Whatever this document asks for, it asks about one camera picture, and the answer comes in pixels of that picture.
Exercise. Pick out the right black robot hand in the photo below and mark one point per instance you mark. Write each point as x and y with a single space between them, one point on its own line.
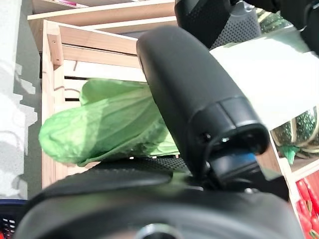
187 87

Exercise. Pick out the red carrot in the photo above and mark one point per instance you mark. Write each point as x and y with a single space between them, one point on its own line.
315 224
304 194
305 219

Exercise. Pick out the large wooden crate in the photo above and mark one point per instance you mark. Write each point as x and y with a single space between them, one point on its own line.
275 154

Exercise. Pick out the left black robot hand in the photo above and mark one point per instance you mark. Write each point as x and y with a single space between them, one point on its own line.
199 17

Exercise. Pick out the green striped pumpkin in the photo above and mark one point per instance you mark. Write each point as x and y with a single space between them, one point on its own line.
304 129
274 21

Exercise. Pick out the blue plastic shopping basket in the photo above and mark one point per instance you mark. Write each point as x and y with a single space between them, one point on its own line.
10 219

